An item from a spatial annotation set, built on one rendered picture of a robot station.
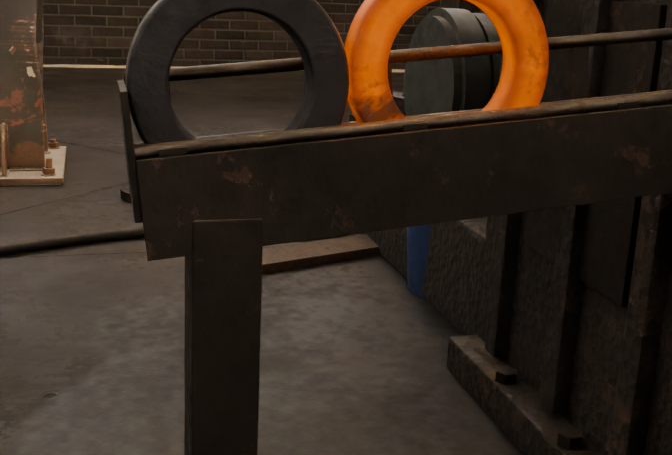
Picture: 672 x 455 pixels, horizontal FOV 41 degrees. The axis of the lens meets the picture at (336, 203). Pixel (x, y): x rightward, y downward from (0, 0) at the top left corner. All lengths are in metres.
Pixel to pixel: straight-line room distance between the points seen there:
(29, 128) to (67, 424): 1.85
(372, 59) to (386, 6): 0.05
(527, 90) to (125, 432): 0.97
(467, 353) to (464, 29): 0.79
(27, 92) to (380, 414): 2.04
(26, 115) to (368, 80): 2.60
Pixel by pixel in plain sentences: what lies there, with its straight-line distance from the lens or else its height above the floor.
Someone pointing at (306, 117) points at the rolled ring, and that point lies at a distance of 0.77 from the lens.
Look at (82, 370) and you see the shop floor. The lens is 1.79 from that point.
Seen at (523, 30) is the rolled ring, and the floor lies 0.71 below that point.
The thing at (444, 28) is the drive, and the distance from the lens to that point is 2.14.
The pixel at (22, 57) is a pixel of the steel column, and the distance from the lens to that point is 3.27.
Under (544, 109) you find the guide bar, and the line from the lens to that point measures 0.83.
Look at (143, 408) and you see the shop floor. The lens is 1.63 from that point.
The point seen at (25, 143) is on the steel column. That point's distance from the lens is 3.32.
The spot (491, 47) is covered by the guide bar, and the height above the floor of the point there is 0.69.
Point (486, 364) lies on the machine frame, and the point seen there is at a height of 0.07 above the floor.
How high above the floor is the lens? 0.75
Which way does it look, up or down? 14 degrees down
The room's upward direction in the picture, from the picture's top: 3 degrees clockwise
